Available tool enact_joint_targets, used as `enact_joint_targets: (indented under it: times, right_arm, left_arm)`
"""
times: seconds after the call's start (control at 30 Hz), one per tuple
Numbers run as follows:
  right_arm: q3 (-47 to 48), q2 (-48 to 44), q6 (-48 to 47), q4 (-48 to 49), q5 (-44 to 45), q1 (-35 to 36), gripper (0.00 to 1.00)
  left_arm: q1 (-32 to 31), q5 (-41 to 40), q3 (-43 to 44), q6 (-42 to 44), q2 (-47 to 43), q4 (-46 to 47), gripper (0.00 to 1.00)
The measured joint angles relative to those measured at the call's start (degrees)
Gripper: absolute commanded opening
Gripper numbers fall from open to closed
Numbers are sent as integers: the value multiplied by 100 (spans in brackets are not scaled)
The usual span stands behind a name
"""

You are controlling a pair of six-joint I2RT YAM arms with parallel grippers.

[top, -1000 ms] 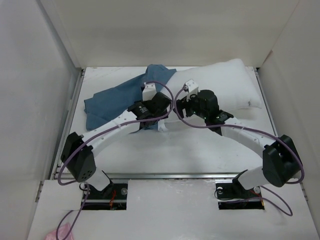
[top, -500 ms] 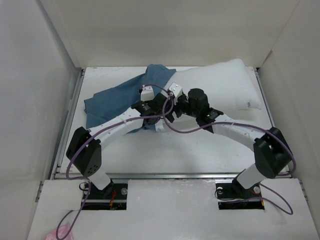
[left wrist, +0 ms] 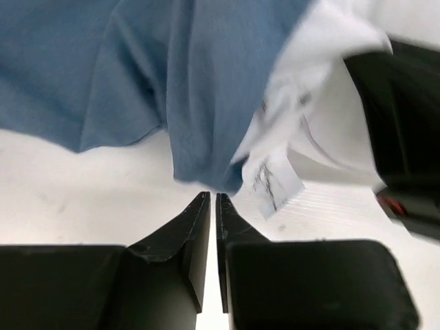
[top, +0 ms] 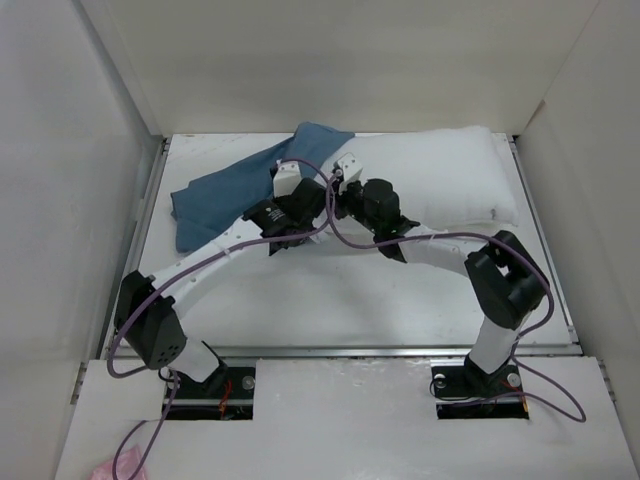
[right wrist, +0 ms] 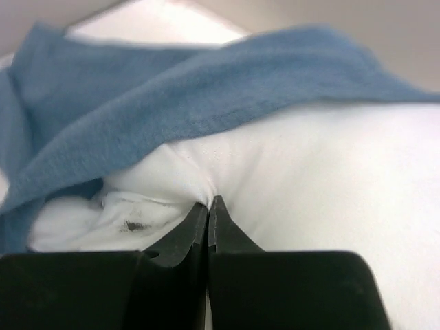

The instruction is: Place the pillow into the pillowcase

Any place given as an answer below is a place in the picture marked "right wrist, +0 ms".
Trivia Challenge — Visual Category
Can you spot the white pillow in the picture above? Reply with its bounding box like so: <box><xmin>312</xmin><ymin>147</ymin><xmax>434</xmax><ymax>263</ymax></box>
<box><xmin>27</xmin><ymin>104</ymin><xmax>439</xmax><ymax>329</ymax></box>

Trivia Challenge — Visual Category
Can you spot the blue pillowcase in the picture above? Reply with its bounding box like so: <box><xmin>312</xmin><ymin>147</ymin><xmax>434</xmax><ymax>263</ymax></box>
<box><xmin>1</xmin><ymin>25</ymin><xmax>439</xmax><ymax>254</ymax></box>

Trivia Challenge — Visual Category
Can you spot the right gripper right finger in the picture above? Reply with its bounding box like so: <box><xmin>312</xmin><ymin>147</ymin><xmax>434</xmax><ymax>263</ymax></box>
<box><xmin>208</xmin><ymin>196</ymin><xmax>391</xmax><ymax>329</ymax></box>

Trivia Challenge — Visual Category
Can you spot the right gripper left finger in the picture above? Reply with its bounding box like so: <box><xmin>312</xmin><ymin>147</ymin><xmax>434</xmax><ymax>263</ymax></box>
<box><xmin>1</xmin><ymin>204</ymin><xmax>208</xmax><ymax>329</ymax></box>

